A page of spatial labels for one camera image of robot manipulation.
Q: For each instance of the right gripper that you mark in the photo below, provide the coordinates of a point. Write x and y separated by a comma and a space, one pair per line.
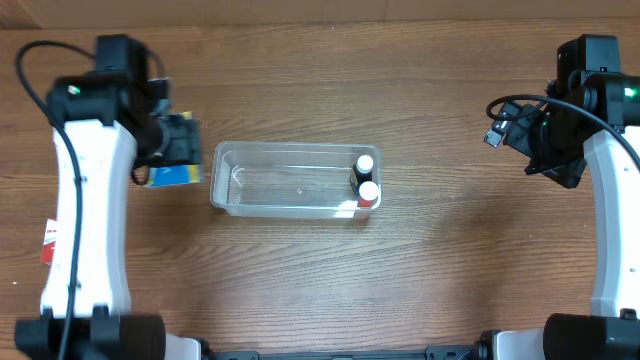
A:
568, 166

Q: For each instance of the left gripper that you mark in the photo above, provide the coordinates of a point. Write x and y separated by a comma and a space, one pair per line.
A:
179, 143

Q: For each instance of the blue yellow VapoDrops box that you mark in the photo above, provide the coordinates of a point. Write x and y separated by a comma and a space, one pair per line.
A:
174, 176

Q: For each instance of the red medicine box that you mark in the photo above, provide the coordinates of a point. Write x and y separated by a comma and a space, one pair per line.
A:
49, 241

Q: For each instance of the dark bottle white cap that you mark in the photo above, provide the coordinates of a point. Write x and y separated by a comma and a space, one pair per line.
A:
361, 172

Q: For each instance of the orange tube white cap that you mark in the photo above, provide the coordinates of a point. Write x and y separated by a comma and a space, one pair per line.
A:
368, 194

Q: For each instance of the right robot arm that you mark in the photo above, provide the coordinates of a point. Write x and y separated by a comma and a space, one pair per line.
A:
586, 121

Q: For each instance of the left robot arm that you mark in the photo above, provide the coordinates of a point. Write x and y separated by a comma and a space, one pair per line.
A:
107, 123

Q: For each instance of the clear plastic container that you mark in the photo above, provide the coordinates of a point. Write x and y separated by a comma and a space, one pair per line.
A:
291, 180

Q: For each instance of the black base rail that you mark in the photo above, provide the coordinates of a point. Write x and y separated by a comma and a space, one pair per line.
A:
340, 355

